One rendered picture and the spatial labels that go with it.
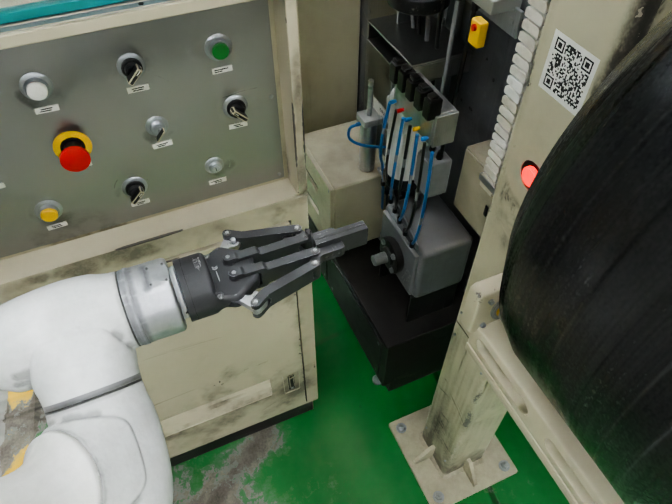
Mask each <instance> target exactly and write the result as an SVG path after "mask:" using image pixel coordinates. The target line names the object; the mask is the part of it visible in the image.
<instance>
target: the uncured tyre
mask: <svg viewBox="0 0 672 504"><path fill-rule="evenodd" d="M499 311H500V316H501V320H502V322H503V325H504V328H505V331H506V333H507V336H508V339H509V341H510V344H511V347H512V349H513V351H514V353H515V355H516V356H517V357H518V359H519V360H520V362H521V363H522V364H523V366H524V367H525V368H526V370H527V371H528V372H529V374H530V375H531V377H532V378H533V379H534V381H535V382H536V383H537V385H538V386H539V387H540V389H541V390H542V392H543V393H544V394H545V396H546V397H547V398H548V400H549V401H550V402H551V404H552V405H553V407H554V408H555V409H556V411H557V412H558V413H559V415H560V416H561V417H562V419H563V420H564V422H565V423H566V424H567V426H568V427H569V428H570V430H571V431H572V432H573V434H574V435H575V437H576V438H577V439H578V441H579V442H580V443H581V445H582V446H583V447H584V449H585V450H586V452H587V453H588V454H589V456H590V457H591V458H592V460H593V461H594V462H595V464H596V465H597V467H598V468H599V469H600V471H601V472H602V473H603V475H604V476H605V477H606V479H607V480H608V482H609V483H610V484H611V486H612V487H613V488H614V490H615V491H616V492H617V494H618V495H619V497H620V498H621V499H622V501H623V502H624V503H625V504H672V11H671V12H670V13H668V14H667V15H666V16H665V17H664V18H663V19H662V20H661V21H660V22H659V23H658V24H657V25H656V26H655V27H654V28H653V29H652V30H651V31H650V32H649V33H648V34H647V35H646V36H645V37H644V38H643V39H642V40H641V41H640V42H639V43H638V44H637V45H636V46H635V47H634V48H633V49H632V50H631V51H630V52H629V53H628V54H627V55H626V56H625V57H624V59H623V60H622V61H621V62H620V63H619V64H618V65H617V66H616V67H615V68H614V69H613V71H612V72H611V73H610V74H609V75H608V76H607V77H606V79H605V80H604V81H603V82H602V83H601V84H600V86H599V87H598V88H597V89H596V90H595V92H594V93H593V94H592V95H591V96H590V98H589V99H588V100H587V101H586V103H585V104H584V105H583V106H582V108H581V109H580V110H579V112H578V113H577V114H576V116H575V117H574V118H573V120H572V121H571V122H570V124H569V125H568V126H567V128H566V129H565V131H564V132H563V133H562V135H561V136H560V138H559V139H558V141H557V142H556V144H555V145H554V147H553V148H552V150H551V151H550V153H549V154H548V156H547V157H546V159H545V161H544V162H543V164H542V166H541V167H540V169H539V171H538V173H537V174H536V176H535V178H534V180H533V182H532V183H531V185H530V187H529V189H528V191H527V193H526V195H525V197H524V200H523V202H522V204H521V206H520V209H519V211H518V214H517V216H516V219H515V222H514V225H513V228H512V231H511V235H510V239H509V244H508V249H507V254H506V259H505V265H504V270H503V275H502V280H501V285H500V293H499Z"/></svg>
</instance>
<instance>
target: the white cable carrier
mask: <svg viewBox="0 0 672 504"><path fill-rule="evenodd" d="M528 3H529V4H531V6H528V7H527V8H526V10H525V16H526V17H528V18H526V19H524V20H523V22H522V28H523V29H524V30H522V31H520V33H519V37H518V39H519V40H520V41H521V42H518V43H517V44H516V48H515V51H516V52H518V53H516V54H514V56H513V59H512V61H513V62H514V63H515V64H513V65H511V67H510V73H511V74H512V75H509V76H508V78H507V83H508V84H509V85H507V86H505V89H504V93H505V94H506V95H504V96H503V97H502V103H503V104H504V105H501V106H500V108H499V112H500V113H501V114H498V116H497V121H498V122H499V123H497V124H496V125H495V128H494V129H495V131H496V132H494V133H493V135H492V138H493V139H494V140H492V141H491V142H490V147H491V149H489V150H488V155H489V157H487V158H486V163H487V165H485V166H484V171H485V172H483V173H482V174H483V176H484V177H485V178H486V179H487V180H488V181H489V182H490V183H491V184H492V185H493V187H494V188H496V185H497V180H498V178H499V175H500V174H499V173H500V171H501V168H502V166H501V165H502V164H503V161H504V157H505V154H506V149H507V148H508V144H509V140H510V138H511V134H512V131H513V127H514V123H515V121H516V117H517V114H518V111H519V107H520V104H521V101H522V97H523V94H524V91H525V89H526V85H527V82H528V79H529V75H530V71H531V67H532V64H533V60H534V57H535V53H536V50H537V46H538V43H539V40H540V38H539V37H540V36H541V33H542V30H543V25H544V23H545V20H546V16H547V14H545V13H547V12H548V9H549V6H550V3H551V2H550V1H549V0H528ZM480 185H481V187H482V188H483V189H484V190H485V191H486V192H487V193H488V194H489V196H490V197H491V196H493V194H492V193H491V192H490V191H489V190H488V188H487V187H486V186H485V185H484V184H483V183H482V182H481V181H480Z"/></svg>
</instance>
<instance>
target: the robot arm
mask: <svg viewBox="0 0 672 504"><path fill-rule="evenodd" d="M291 234H292V235H291ZM222 235H223V241H222V244H221V246H220V247H218V248H216V249H214V250H213V251H212V252H210V253H208V254H206V255H203V254H202V253H195V254H192V255H188V256H185V257H182V258H179V259H175V260H172V264H173V266H170V267H168V265H167V263H166V261H165V259H164V258H158V259H155V260H151V261H148V262H145V263H142V264H138V265H135V266H132V267H128V268H122V269H121V270H118V271H114V272H110V273H104V274H86V275H81V276H76V277H72V278H68V279H65V280H61V281H57V282H54V283H51V284H48V285H46V286H43V287H40V288H38V289H35V290H33V291H30V292H28V293H25V294H23V295H21V296H18V297H16V298H14V299H12V300H10V301H8V302H6V303H4V304H2V305H0V389H1V390H5V391H11V392H26V391H29V390H34V392H35V394H36V396H37V397H38V399H39V401H40V403H41V405H42V408H43V410H44V413H45V416H46V420H47V425H48V428H46V429H45V430H44V431H43V432H42V434H41V435H40V436H38V437H36V438H35V439H34V440H33V441H32V442H31V443H30V444H29V446H28V448H27V450H26V452H25V455H24V459H23V464H22V465H21V466H20V467H19V468H18V469H16V470H15V471H13V472H11V473H10V474H8V475H5V476H3V477H0V504H173V493H174V489H173V474H172V467H171V461H170V457H169V453H168V448H167V444H166V440H165V437H164V433H163V430H162V426H161V423H160V420H159V417H158V414H157V412H156V409H155V407H154V404H153V402H152V400H151V398H150V397H149V395H148V393H147V391H146V388H145V385H144V383H143V380H142V377H141V374H140V370H139V365H138V359H137V352H136V348H138V347H140V346H143V345H148V344H151V343H152V342H154V341H157V340H160V339H163V338H166V337H169V336H172V335H175V334H178V333H180V332H183V331H185V330H186V329H187V323H186V320H185V319H187V318H191V321H192V322H194V321H197V320H200V319H203V318H206V317H209V316H212V315H214V314H217V313H219V312H220V311H221V310H222V309H224V308H227V307H234V308H236V307H240V306H244V307H245V308H247V309H249V310H250V311H252V314H253V317H255V318H261V317H262V316H263V315H264V314H265V312H266V311H267V310H268V309H269V308H270V307H271V306H272V305H274V304H276V303H277V302H279V301H281V300H283V299H284V298H286V297H288V296H289V295H291V294H293V293H294V292H296V291H298V290H300V289H301V288H303V287H305V286H306V285H308V284H310V283H311V282H313V281H315V280H317V279H318V278H320V276H321V263H322V262H324V261H327V260H330V259H333V258H336V257H339V256H342V255H343V254H345V251H347V250H350V249H353V248H356V247H359V246H362V245H365V244H367V240H368V227H367V226H366V225H365V223H364V221H363V220H362V221H359V222H356V223H353V224H350V225H346V226H343V227H340V228H337V229H334V228H328V229H324V230H321V231H318V232H315V233H312V231H311V230H310V229H308V228H305V231H303V230H302V227H301V226H300V225H298V224H296V225H288V226H280V227H272V228H264V229H256V230H248V231H235V230H224V231H223V232H222ZM275 280H276V281H275ZM272 281H274V282H272ZM270 282H272V283H271V284H269V283H270ZM268 284H269V285H268ZM262 287H264V288H263V289H261V290H260V291H259V292H258V291H255V290H256V289H259V288H262Z"/></svg>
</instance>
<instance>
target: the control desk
mask: <svg viewBox="0 0 672 504"><path fill-rule="evenodd" d="M306 191H307V173H306V154H305V135H304V117H303V98H302V79H301V60H300V42H299V23H298V4H297V0H130V1H124V2H119V3H113V4H108V5H102V6H97V7H92V8H86V9H81V10H75V11H70V12H64V13H59V14H54V15H48V16H43V17H37V18H32V19H27V20H21V21H16V22H10V23H5V24H0V305H2V304H4V303H6V302H8V301H10V300H12V299H14V298H16V297H18V296H21V295H23V294H25V293H28V292H30V291H33V290H35V289H38V288H40V287H43V286H46V285H48V284H51V283H54V282H57V281H61V280H65V279H68V278H72V277H76V276H81V275H86V274H104V273H110V272H114V271H118V270H121V269H122V268H128V267H132V266H135V265H138V264H142V263H145V262H148V261H151V260H155V259H158V258H164V259H165V261H166V263H167V265H168V267H170V266H173V264H172V260H175V259H179V258H182V257H185V256H188V255H192V254H195V253H202V254H203V255H206V254H208V253H210V252H212V251H213V250H214V249H216V248H218V247H220V246H221V244H222V241H223V235H222V232H223V231H224V230H235V231H248V230H256V229H264V228H272V227H280V226H288V225H296V224H298V225H300V226H301V227H302V230H303V231H305V228H308V229H309V220H308V202H307V192H306ZM185 320H186V323H187V329H186V330H185V331H183V332H180V333H178V334H175V335H172V336H169V337H166V338H163V339H160V340H157V341H154V342H152V343H151V344H148V345H143V346H140V347H138V348H136V352H137V359H138V365H139V370H140V374H141V377H142V380H143V383H144V385H145V388H146V391H147V393H148V395H149V397H150V398H151V400H152V402H153V404H154V407H155V409H156V412H157V414H158V417H159V420H160V423H161V426H162V430H163V433H164V437H165V440H166V444H167V448H168V453H169V457H170V461H171V467H172V466H175V465H177V464H180V463H182V462H185V461H187V460H190V459H192V458H194V457H197V456H199V455H202V454H204V453H207V452H209V451H212V450H214V449H217V448H219V447H221V446H224V445H226V444H229V443H231V442H234V441H236V440H239V439H241V438H244V437H246V436H248V435H251V434H253V433H256V432H258V431H261V430H263V429H266V428H268V427H270V426H273V425H275V424H278V423H280V422H283V421H285V420H288V419H290V418H293V417H295V416H297V415H300V414H302V413H305V412H307V411H310V410H312V409H313V401H314V400H316V399H318V386H317V367H316V349H315V331H314V312H313V294H312V282H311V283H310V284H308V285H306V286H305V287H303V288H301V289H300V290H298V291H296V292H294V293H293V294H291V295H289V296H288V297H286V298H284V299H283V300H281V301H279V302H277V303H276V304H274V305H272V306H271V307H270V308H269V309H268V310H267V311H266V312H265V314H264V315H263V316H262V317H261V318H255V317H253V314H252V311H250V310H249V309H247V308H245V307H244V306H240V307H236V308H234V307H227V308H224V309H222V310H221V311H220V312H219V313H217V314H214V315H212V316H209V317H206V318H203V319H200V320H197V321H194V322H192V321H191V318H187V319H185Z"/></svg>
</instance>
